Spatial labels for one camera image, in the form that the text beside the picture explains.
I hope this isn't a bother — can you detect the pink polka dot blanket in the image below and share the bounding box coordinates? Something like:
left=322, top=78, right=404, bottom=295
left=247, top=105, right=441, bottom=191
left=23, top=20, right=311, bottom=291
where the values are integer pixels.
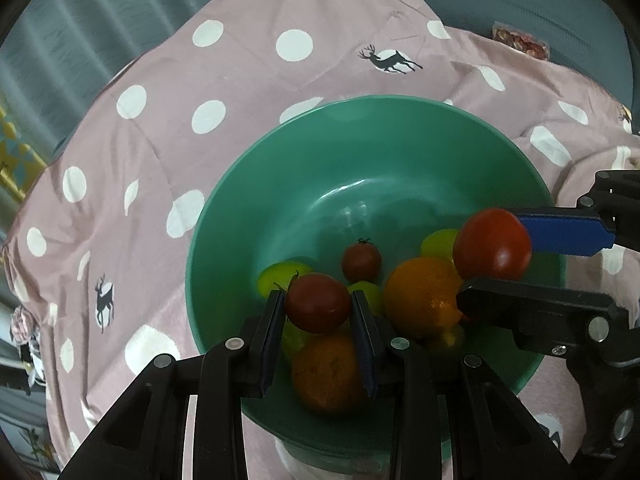
left=0, top=0, right=640, bottom=480

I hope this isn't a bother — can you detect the pile of clothes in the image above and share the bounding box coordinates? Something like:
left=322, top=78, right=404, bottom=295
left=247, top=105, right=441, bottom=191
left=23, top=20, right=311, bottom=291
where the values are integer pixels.
left=7, top=305, right=43, bottom=391

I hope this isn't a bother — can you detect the green plastic bowl with handle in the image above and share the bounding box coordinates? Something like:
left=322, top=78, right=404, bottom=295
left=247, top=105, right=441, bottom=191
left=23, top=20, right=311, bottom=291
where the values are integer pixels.
left=185, top=96, right=568, bottom=453

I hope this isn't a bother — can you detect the red cherry tomato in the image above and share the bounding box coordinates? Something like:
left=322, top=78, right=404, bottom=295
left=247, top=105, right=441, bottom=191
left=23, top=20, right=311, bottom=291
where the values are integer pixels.
left=341, top=240, right=383, bottom=283
left=285, top=272, right=352, bottom=334
left=452, top=208, right=532, bottom=282

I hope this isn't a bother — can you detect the green jujube fruit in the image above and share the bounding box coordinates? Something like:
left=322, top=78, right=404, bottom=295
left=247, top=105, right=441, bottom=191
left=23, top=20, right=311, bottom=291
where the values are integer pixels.
left=257, top=260, right=316, bottom=298
left=281, top=320, right=313, bottom=363
left=420, top=228, right=461, bottom=261
left=347, top=281, right=385, bottom=316

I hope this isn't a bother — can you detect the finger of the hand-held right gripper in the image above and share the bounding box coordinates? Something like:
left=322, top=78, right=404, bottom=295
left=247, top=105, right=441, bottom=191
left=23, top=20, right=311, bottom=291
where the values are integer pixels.
left=456, top=276, right=631, bottom=361
left=515, top=170, right=640, bottom=258

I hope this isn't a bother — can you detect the yellow patterned curtain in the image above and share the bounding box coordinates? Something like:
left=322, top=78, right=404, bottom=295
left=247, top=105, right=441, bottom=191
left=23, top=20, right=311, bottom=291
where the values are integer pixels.
left=0, top=105, right=48, bottom=201

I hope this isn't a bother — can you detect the red snack packet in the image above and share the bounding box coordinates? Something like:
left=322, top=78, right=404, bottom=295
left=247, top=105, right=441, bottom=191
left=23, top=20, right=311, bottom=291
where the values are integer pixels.
left=491, top=21, right=551, bottom=61

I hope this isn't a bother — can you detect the grey curtain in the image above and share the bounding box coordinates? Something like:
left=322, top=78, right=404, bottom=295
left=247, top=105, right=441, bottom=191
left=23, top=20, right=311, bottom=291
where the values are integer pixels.
left=0, top=0, right=261, bottom=126

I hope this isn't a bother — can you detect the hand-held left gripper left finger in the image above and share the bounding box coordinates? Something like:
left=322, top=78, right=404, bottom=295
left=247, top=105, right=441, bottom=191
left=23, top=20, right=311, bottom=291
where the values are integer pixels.
left=57, top=289, right=286, bottom=480

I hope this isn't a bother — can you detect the orange mandarin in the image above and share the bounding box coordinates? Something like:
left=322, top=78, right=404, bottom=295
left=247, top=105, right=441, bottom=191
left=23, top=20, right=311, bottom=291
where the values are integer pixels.
left=291, top=332, right=368, bottom=414
left=383, top=256, right=466, bottom=338

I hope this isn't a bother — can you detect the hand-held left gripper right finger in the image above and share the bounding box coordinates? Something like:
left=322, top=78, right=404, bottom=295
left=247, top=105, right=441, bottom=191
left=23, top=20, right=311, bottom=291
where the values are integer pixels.
left=350, top=290, right=571, bottom=480

